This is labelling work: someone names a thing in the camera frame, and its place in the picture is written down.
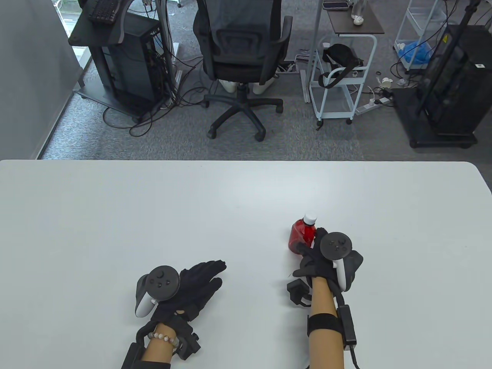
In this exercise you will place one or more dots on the white shoe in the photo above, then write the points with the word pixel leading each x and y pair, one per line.
pixel 228 86
pixel 261 88

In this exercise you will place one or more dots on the white rolling cart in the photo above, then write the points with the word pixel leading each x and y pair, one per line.
pixel 334 100

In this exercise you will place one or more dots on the white power strip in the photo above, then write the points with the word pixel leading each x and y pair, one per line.
pixel 371 105

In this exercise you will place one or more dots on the black white right hand controller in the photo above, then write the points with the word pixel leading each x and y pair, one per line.
pixel 335 246

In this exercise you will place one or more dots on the grey desk leg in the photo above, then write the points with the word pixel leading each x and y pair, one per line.
pixel 169 38

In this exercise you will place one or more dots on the black right forearm battery pack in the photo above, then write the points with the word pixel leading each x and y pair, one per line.
pixel 347 326

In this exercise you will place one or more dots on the dark tray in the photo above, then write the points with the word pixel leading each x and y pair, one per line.
pixel 335 4

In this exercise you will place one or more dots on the black equipment case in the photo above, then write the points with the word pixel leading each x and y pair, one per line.
pixel 453 96

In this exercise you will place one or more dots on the black white left hand controller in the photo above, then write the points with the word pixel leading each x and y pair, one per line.
pixel 159 280

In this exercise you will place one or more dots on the brown small tabletop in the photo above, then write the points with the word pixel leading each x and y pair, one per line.
pixel 353 29

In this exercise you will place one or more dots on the person's left forearm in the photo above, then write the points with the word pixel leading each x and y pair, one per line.
pixel 155 351

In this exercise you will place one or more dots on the person's right forearm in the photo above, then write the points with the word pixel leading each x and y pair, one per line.
pixel 324 300

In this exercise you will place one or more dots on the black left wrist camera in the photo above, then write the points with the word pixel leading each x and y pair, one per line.
pixel 187 340

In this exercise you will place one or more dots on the person's left hand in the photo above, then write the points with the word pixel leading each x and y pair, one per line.
pixel 196 284

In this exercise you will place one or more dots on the clear bottle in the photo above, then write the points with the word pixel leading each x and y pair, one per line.
pixel 357 15

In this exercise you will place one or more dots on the person's right hand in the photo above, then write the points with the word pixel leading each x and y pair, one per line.
pixel 313 261

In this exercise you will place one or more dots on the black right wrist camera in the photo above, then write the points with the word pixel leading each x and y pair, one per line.
pixel 298 292

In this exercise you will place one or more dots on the black left forearm battery pack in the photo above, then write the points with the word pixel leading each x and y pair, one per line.
pixel 131 356

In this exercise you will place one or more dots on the blue plastic bag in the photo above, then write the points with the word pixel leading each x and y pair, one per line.
pixel 417 54

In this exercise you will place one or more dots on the black computer tower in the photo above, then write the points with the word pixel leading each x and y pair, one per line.
pixel 132 65

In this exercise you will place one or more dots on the red plastic bottle white cap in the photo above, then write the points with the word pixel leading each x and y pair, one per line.
pixel 301 232

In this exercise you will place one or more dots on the black office chair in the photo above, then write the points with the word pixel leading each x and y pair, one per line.
pixel 242 42

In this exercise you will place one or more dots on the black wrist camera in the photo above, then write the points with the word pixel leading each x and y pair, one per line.
pixel 187 340
pixel 298 292

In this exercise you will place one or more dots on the black white hand controller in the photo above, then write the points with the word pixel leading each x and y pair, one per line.
pixel 335 246
pixel 159 280

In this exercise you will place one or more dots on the black keyboard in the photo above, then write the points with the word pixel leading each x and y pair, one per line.
pixel 103 10

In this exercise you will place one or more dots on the white desk leg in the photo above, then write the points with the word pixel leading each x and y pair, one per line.
pixel 312 46

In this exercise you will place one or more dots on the black rolling stand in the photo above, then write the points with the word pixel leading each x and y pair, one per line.
pixel 92 32

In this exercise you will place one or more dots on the black tripod pole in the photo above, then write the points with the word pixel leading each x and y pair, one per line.
pixel 449 46

